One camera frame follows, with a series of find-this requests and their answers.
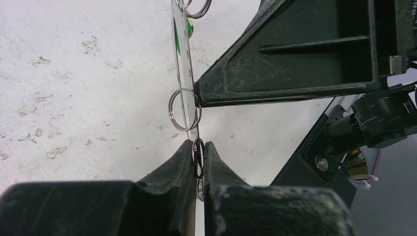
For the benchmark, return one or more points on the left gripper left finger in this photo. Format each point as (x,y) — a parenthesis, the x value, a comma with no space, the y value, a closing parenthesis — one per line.
(160,204)

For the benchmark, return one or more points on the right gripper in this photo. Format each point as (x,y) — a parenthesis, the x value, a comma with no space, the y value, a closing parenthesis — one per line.
(391,38)

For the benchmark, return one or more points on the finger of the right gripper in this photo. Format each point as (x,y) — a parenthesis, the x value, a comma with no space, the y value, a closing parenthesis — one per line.
(297,50)

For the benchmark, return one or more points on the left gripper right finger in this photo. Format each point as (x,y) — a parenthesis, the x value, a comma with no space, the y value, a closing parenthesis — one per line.
(235,208)

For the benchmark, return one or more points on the large metal key ring plate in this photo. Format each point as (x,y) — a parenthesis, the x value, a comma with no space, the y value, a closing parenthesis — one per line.
(184,111)

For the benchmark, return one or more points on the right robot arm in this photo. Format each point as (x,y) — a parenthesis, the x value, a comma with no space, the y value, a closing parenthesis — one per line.
(380,117)

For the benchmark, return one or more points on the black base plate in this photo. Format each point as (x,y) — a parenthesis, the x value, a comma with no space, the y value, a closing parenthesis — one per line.
(315,164)

